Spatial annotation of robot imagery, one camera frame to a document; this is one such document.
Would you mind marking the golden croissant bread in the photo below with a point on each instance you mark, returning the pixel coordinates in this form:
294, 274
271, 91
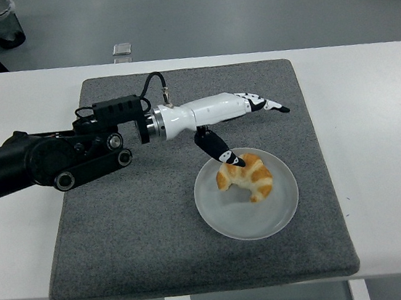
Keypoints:
259, 179

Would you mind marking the white table leg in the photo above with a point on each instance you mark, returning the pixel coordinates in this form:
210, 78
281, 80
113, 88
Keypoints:
359, 293

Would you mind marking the silver floor socket box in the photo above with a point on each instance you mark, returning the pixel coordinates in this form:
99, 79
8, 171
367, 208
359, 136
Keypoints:
122, 49

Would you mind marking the pale grey round plate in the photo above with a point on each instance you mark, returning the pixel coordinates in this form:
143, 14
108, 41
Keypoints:
230, 216

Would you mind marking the small silver floor plate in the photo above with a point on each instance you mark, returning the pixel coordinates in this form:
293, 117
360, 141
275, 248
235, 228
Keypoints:
122, 60

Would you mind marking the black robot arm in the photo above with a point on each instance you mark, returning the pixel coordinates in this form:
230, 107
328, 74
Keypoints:
40, 158

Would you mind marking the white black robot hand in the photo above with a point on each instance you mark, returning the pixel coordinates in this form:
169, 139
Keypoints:
210, 110

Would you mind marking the grey felt mat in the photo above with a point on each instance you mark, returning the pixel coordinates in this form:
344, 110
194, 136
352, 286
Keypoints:
141, 237

